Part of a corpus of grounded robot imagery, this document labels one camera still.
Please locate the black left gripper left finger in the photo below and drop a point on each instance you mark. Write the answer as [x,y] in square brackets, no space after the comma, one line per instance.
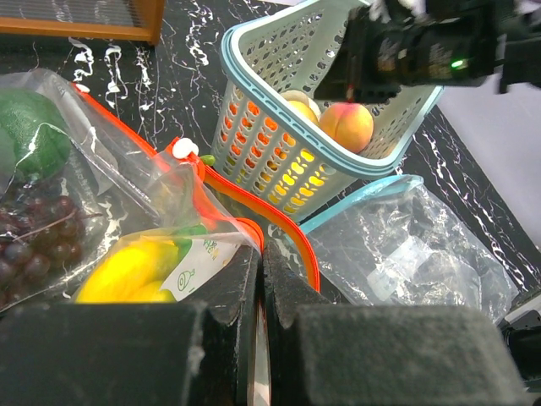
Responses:
[199,351]

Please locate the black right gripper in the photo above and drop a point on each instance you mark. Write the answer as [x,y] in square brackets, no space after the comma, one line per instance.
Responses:
[388,45]

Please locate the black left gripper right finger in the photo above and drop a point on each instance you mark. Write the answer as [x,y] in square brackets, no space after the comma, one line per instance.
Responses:
[340,354]

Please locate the yellow pear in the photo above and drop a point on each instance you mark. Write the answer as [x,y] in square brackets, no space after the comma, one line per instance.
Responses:
[303,104]

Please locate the yellow bananas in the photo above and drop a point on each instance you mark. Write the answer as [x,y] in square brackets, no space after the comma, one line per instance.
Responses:
[127,270]

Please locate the green cucumber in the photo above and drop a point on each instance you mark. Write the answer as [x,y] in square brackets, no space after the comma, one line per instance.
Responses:
[189,231]

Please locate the clear zip bag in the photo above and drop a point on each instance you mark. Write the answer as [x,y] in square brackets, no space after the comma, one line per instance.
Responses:
[200,259]
[394,242]
[108,169]

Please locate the dark red grapes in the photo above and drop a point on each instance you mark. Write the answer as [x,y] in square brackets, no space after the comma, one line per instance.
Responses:
[43,233]

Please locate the clear zip top bag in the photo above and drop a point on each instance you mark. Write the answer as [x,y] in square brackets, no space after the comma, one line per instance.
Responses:
[108,169]

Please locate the green avocado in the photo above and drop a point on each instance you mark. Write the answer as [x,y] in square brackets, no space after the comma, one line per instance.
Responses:
[38,131]

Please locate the orange peach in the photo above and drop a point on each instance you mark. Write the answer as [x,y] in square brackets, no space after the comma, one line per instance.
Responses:
[351,125]

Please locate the teal plastic basket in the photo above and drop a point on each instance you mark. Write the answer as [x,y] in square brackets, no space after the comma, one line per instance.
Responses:
[265,147]

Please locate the wooden rack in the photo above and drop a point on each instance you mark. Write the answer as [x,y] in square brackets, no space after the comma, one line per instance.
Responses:
[117,20]

